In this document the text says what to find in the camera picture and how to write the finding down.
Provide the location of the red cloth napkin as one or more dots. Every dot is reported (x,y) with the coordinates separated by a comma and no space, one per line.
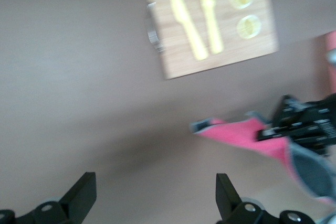
(236,134)

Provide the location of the yellow plastic fork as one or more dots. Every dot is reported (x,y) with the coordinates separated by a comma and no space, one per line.
(211,24)

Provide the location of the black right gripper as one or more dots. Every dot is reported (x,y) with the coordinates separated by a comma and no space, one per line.
(309,119)

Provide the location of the yellow plastic knife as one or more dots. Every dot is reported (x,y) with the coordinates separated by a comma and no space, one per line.
(183,16)

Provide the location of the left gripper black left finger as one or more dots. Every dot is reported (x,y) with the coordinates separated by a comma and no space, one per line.
(78,197)

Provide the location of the pink plastic bin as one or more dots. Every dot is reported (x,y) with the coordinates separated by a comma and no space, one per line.
(329,77)

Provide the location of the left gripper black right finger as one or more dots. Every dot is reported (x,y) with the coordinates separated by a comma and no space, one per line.
(228,203)

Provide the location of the wooden cutting board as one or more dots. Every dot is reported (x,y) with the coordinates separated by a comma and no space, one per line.
(236,51)

